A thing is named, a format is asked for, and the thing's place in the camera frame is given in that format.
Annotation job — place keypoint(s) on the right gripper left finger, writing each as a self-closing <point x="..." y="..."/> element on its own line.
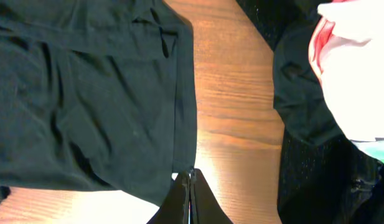
<point x="175" y="208"/>

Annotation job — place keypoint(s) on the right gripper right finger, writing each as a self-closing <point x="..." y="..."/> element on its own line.
<point x="204" y="208"/>

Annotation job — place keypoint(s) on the black polo shirt with logo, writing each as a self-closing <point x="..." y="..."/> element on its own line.
<point x="96" y="95"/>

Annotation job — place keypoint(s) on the black garment under pile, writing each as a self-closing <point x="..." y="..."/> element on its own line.
<point x="323" y="177"/>

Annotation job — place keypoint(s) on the white shirt with green print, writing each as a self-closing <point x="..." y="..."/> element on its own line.
<point x="353" y="72"/>

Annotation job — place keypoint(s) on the coral pink shirt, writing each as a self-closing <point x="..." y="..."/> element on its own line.
<point x="320" y="37"/>

